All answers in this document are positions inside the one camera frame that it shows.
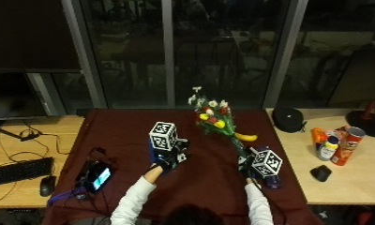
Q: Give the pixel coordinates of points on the mixed flower bouquet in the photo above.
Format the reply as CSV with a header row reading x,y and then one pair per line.
x,y
213,120

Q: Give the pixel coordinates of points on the black angular vertical mouse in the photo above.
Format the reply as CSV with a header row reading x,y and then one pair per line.
x,y
320,173

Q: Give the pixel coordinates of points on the red chips can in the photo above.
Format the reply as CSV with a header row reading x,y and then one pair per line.
x,y
348,145

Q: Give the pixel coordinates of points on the grey window post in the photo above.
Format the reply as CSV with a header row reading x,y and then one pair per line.
x,y
285,53
166,53
85,56

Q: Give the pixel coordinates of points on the black lamp base red stem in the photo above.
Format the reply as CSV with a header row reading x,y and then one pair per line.
x,y
368,120

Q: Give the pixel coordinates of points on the person's left hand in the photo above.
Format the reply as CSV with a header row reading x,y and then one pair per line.
x,y
168,157

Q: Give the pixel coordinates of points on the black round zip case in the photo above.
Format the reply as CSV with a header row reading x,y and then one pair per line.
x,y
288,119

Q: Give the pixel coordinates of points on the white bottle yellow cap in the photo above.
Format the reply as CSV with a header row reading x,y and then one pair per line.
x,y
326,148

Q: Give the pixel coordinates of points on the orange snack packet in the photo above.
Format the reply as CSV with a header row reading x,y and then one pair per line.
x,y
318,135

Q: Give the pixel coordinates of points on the black device with lit screen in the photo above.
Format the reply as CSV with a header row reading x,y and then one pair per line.
x,y
96,176

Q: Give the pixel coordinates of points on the yellow banana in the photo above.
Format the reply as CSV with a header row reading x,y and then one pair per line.
x,y
245,137

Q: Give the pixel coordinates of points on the white marker cube left glove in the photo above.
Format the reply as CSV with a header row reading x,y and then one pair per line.
x,y
162,136

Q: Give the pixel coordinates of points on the dark red tablecloth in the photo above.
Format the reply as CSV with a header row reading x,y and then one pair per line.
x,y
204,187

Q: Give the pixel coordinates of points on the white marker cube glove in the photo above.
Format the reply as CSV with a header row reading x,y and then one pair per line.
x,y
265,163
162,136

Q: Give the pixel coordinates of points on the black computer monitor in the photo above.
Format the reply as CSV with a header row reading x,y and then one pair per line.
x,y
8,93

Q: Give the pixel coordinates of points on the black computer mouse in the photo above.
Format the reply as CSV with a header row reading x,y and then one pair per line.
x,y
47,185

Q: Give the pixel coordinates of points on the person's right hand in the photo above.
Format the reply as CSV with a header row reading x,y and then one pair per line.
x,y
245,164

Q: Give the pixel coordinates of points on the black keyboard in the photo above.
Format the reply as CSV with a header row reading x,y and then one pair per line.
x,y
19,171

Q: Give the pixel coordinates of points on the white marker cube right glove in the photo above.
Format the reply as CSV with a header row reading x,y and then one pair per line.
x,y
265,163

